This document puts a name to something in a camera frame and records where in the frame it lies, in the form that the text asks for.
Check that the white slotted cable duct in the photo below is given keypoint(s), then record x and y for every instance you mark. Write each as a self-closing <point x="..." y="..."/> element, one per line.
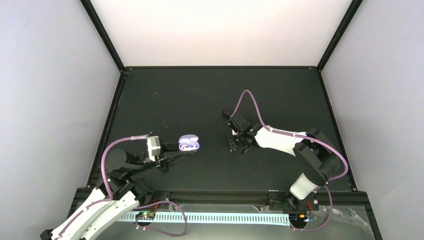
<point x="278" y="219"/>

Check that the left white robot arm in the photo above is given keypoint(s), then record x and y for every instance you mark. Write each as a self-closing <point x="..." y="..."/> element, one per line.
<point x="121" y="188"/>

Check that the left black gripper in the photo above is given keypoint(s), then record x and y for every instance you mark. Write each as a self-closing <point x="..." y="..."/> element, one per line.
<point x="167" y="147"/>

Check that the lavender earbud charging case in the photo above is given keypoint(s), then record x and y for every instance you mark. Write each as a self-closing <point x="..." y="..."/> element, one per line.
<point x="190" y="139"/>

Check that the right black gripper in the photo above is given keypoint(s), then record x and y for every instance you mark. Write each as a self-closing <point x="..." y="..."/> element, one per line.
<point x="231" y="144"/>

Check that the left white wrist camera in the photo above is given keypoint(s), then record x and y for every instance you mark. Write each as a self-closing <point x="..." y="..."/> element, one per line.
<point x="153" y="148"/>

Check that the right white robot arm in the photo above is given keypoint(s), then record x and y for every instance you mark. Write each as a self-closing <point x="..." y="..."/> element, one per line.
<point x="312" y="149"/>

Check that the black earbud charging case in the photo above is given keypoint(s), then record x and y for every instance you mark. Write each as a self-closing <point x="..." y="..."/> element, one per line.
<point x="227" y="114"/>

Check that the black aluminium front rail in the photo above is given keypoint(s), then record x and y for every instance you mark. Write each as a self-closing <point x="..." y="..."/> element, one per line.
<point x="247" y="197"/>

